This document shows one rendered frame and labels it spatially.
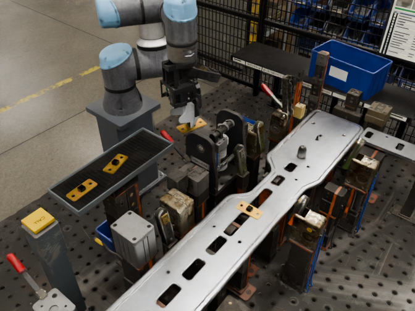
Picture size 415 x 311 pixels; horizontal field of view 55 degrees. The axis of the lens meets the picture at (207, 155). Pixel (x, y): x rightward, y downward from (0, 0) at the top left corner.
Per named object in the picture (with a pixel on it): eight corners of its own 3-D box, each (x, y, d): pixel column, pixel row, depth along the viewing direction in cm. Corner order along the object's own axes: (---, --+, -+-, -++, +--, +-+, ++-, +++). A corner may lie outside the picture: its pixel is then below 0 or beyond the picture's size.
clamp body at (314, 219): (303, 300, 136) (322, 235, 113) (272, 281, 141) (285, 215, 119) (316, 281, 141) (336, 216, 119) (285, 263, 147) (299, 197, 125)
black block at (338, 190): (328, 257, 149) (346, 202, 131) (302, 242, 154) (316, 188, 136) (338, 243, 154) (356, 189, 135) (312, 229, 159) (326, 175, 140)
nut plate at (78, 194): (74, 202, 107) (73, 199, 106) (65, 195, 109) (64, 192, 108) (98, 184, 112) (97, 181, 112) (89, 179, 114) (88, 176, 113)
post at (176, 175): (182, 260, 148) (177, 181, 122) (172, 253, 150) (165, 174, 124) (191, 252, 151) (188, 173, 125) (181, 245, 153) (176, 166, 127)
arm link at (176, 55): (186, 33, 102) (204, 44, 97) (187, 49, 105) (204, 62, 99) (160, 39, 98) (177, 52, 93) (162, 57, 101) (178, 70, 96)
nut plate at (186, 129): (182, 134, 112) (182, 131, 111) (175, 128, 115) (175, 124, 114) (207, 124, 116) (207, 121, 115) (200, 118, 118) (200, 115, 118)
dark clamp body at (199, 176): (200, 263, 147) (199, 189, 122) (173, 245, 153) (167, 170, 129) (218, 244, 154) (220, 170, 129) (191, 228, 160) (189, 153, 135)
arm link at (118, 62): (101, 76, 151) (94, 42, 143) (136, 71, 154) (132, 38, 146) (105, 92, 142) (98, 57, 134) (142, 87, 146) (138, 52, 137)
